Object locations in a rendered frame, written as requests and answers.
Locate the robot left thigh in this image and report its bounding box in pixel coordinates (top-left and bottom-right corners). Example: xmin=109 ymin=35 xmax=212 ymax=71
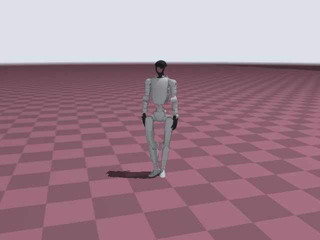
xmin=162 ymin=114 xmax=174 ymax=149

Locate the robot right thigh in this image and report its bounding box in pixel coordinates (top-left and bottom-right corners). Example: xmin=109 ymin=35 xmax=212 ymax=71
xmin=145 ymin=114 xmax=159 ymax=150

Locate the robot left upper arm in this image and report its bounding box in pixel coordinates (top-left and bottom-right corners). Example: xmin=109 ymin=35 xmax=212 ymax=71
xmin=168 ymin=79 xmax=177 ymax=103

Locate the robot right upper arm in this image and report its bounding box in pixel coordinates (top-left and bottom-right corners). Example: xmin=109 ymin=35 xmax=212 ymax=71
xmin=143 ymin=78 xmax=151 ymax=102

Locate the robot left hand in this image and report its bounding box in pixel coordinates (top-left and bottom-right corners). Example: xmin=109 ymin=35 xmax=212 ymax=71
xmin=171 ymin=115 xmax=178 ymax=130

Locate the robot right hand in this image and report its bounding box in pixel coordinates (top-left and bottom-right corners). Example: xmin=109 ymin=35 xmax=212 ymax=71
xmin=142 ymin=113 xmax=146 ymax=127

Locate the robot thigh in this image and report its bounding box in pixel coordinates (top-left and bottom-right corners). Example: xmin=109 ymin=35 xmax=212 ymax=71
xmin=162 ymin=114 xmax=174 ymax=149
xmin=145 ymin=114 xmax=159 ymax=150

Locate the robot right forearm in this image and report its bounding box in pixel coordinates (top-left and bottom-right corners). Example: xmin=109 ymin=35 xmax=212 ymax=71
xmin=141 ymin=98 xmax=149 ymax=116

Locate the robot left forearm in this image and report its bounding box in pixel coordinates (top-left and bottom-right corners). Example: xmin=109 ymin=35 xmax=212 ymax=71
xmin=171 ymin=97 xmax=179 ymax=119

